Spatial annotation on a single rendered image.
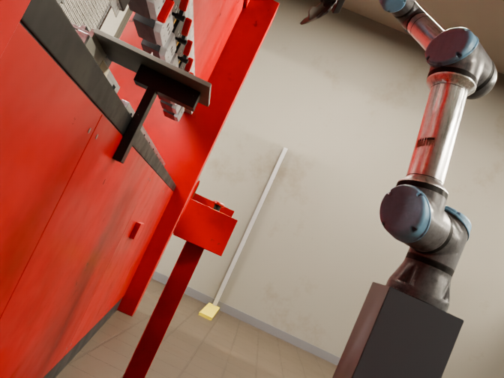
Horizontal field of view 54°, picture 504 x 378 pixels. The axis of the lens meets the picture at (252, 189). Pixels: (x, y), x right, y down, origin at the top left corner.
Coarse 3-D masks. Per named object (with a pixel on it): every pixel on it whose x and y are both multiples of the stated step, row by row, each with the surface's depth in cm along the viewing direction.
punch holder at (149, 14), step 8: (136, 0) 127; (144, 0) 125; (152, 0) 124; (160, 0) 129; (136, 8) 133; (144, 8) 130; (152, 8) 128; (160, 8) 133; (144, 16) 137; (152, 16) 134
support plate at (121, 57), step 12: (96, 36) 104; (108, 36) 102; (108, 48) 109; (120, 48) 105; (132, 48) 102; (120, 60) 115; (132, 60) 110; (144, 60) 105; (156, 60) 103; (168, 72) 106; (180, 72) 103; (192, 84) 107; (204, 84) 103; (204, 96) 112
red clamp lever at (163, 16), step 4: (168, 0) 128; (172, 0) 128; (164, 4) 127; (168, 4) 127; (172, 4) 128; (164, 8) 127; (168, 8) 127; (160, 12) 127; (164, 12) 127; (168, 12) 128; (160, 16) 127; (164, 16) 127; (160, 20) 128; (164, 20) 128
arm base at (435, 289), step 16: (416, 256) 118; (400, 272) 119; (416, 272) 116; (432, 272) 116; (448, 272) 117; (400, 288) 116; (416, 288) 114; (432, 288) 114; (448, 288) 117; (432, 304) 113; (448, 304) 117
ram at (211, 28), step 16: (208, 0) 199; (224, 0) 240; (240, 0) 302; (208, 16) 217; (224, 16) 267; (208, 32) 238; (224, 32) 298; (208, 48) 263; (208, 64) 295; (192, 112) 326
